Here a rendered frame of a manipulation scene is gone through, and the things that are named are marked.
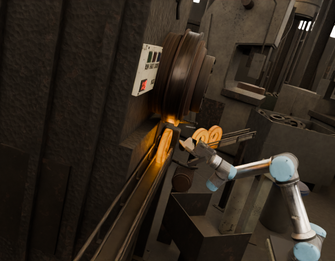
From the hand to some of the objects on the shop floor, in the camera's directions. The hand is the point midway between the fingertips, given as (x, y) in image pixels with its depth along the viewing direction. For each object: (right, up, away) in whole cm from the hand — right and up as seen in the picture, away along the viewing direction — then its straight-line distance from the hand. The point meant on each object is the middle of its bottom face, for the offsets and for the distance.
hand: (180, 142), depth 169 cm
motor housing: (-9, -67, +39) cm, 78 cm away
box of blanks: (+137, -50, +230) cm, 272 cm away
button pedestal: (+54, -76, +66) cm, 115 cm away
